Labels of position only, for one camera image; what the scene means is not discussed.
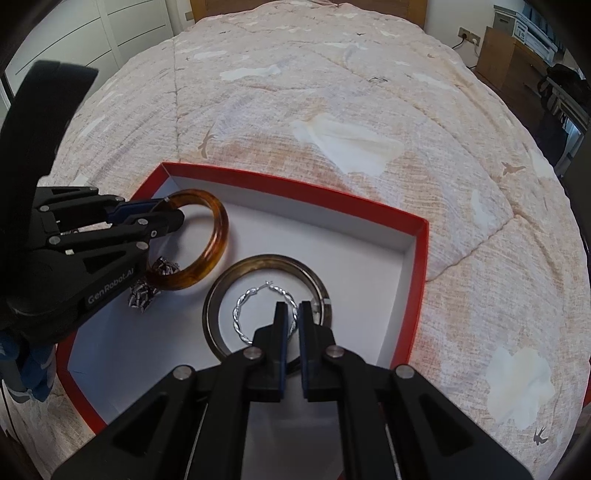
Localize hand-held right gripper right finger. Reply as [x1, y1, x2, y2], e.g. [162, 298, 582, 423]
[298, 301, 532, 480]

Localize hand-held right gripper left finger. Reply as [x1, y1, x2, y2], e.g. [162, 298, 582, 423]
[51, 302, 289, 480]

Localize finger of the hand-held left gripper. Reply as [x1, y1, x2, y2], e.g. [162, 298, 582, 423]
[34, 186, 165, 232]
[46, 209, 186, 288]

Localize silver twisted hoop earring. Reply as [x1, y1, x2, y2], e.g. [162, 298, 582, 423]
[232, 283, 300, 344]

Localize amber resin bangle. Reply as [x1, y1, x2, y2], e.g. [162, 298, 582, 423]
[145, 189, 229, 292]

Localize red cardboard box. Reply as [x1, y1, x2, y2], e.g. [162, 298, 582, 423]
[55, 161, 429, 480]

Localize dark brown bangle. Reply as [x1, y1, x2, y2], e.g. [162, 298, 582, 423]
[202, 254, 332, 374]

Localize white wardrobe doors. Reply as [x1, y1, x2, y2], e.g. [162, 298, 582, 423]
[4, 0, 186, 93]

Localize beige bird print quilt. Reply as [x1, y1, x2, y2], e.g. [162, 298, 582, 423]
[0, 0, 589, 480]

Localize wooden headboard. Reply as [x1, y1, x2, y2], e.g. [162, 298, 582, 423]
[190, 0, 428, 28]

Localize grey chair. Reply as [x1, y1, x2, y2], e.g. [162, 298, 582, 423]
[538, 113, 589, 178]

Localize brown wooden cabinet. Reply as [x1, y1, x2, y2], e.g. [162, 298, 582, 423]
[475, 27, 550, 97]

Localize black bag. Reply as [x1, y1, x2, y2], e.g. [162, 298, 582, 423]
[538, 64, 585, 116]

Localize white printer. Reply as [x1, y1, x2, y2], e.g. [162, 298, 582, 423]
[492, 4, 568, 61]

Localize silver link watch bracelet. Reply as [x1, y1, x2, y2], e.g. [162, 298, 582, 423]
[128, 255, 182, 313]

